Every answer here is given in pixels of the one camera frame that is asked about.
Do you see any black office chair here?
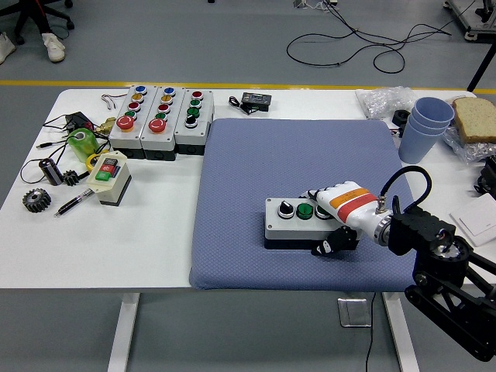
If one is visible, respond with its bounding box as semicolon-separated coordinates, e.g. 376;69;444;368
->
0;0;75;44

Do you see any silver floor socket plate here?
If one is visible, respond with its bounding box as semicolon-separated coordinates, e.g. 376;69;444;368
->
336;296;373;329

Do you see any white table leg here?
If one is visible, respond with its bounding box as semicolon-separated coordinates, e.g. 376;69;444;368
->
107;292;141;372
381;291;420;372

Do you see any black digital meter module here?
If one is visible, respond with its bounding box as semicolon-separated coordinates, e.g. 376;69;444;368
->
228;91;272;115

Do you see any black socket cable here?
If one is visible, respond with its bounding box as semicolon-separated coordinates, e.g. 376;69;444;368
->
363;292;377;372

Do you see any grey control box with selector knob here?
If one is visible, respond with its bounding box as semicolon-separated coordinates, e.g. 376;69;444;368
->
174;88;215;157

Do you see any black cylindrical capacitor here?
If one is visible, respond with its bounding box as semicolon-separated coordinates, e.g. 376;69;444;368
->
38;157;63;186

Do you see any slice of bread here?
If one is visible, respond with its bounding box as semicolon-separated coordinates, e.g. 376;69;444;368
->
451;96;496;145

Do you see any black device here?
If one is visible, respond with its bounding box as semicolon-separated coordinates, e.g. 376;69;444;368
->
474;154;496;195

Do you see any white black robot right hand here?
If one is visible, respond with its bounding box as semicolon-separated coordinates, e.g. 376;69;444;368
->
297;180;383;257

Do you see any black power adapter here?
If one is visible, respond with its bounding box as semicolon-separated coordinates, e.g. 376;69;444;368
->
64;111;94;135

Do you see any white wall switch panel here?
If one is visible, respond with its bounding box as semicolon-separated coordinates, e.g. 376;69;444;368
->
449;193;496;248

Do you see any black floor cable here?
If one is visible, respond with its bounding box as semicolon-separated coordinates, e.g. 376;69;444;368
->
286;0;477;74

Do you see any clear plastic bag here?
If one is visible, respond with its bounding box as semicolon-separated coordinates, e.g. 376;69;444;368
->
441;123;496;166

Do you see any black pen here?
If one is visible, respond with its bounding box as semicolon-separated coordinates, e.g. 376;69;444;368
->
53;188;95;217

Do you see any metal equipment frame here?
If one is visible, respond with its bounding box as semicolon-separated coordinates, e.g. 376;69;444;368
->
441;0;496;42

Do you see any green tape roll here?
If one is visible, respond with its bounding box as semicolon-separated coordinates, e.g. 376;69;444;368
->
66;128;100;163

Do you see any clear bubble wrap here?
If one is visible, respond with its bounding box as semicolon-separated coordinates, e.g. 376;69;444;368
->
355;85;415;119

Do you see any blue-grey padded mat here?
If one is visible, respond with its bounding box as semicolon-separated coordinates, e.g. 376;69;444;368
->
188;117;427;292

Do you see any grey five-button box with mushroom stop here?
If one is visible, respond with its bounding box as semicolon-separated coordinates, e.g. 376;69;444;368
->
108;84;158;151
139;85;185;160

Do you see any cream red-green switch box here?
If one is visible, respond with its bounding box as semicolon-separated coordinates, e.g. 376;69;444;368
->
85;150;132;206

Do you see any black round part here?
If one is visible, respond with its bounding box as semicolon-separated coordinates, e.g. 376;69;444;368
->
391;109;412;127

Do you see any thin black cable with jack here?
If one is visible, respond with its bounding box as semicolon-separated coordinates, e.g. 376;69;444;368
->
19;137;78;184

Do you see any person's leg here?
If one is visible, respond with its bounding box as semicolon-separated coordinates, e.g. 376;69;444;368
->
36;0;52;36

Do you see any red white wire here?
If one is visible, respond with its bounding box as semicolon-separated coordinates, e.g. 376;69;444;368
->
100;92;129;112

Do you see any blue plastic cup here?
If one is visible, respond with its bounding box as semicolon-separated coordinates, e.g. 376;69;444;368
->
408;112;453;136
398;119;447;164
412;96;455;127

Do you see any large steel gear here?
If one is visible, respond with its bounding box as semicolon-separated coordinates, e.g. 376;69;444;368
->
22;188;53;213

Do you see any person's white shoe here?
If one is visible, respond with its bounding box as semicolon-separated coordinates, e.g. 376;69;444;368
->
0;31;16;65
41;33;66;63

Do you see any brass fitting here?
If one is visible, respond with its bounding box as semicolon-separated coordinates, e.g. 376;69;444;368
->
95;117;117;136

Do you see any grey four-button control box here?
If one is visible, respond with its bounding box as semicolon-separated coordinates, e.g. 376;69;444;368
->
263;196;363;251

